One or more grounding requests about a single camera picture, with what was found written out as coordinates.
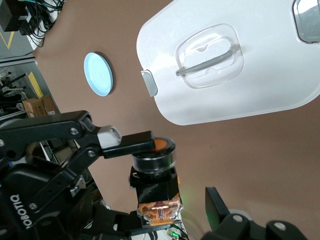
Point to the brown cardboard box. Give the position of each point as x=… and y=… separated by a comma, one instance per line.
x=50, y=105
x=33, y=108

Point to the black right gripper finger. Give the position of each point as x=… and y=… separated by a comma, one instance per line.
x=225, y=225

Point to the black equipment box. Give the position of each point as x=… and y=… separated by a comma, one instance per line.
x=12, y=15

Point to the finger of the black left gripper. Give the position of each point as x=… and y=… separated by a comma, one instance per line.
x=117, y=222
x=50, y=127

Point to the white lidded storage box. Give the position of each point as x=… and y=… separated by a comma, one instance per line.
x=262, y=82

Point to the orange push button switch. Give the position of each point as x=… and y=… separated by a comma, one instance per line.
x=155, y=175

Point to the light blue round plate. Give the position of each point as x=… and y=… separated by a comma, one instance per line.
x=97, y=75

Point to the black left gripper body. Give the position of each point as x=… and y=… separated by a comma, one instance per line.
x=30, y=190

